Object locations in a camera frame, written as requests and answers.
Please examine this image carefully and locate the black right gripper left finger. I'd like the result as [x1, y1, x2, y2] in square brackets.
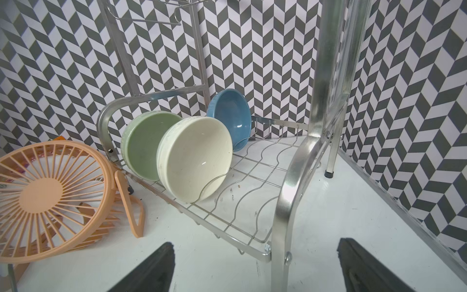
[109, 242, 175, 292]

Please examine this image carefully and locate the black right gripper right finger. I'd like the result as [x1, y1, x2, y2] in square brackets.
[337, 238, 414, 292]

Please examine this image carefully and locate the small orange desk fan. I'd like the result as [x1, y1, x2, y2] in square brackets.
[1, 140, 145, 264]

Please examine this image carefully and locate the silver metal dish rack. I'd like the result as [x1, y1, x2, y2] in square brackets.
[97, 1, 372, 292]

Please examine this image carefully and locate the cream ceramic bowl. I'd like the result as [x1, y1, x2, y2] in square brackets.
[156, 116, 233, 203]

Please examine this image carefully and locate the green ceramic bowl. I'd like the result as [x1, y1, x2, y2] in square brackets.
[120, 111, 182, 181]

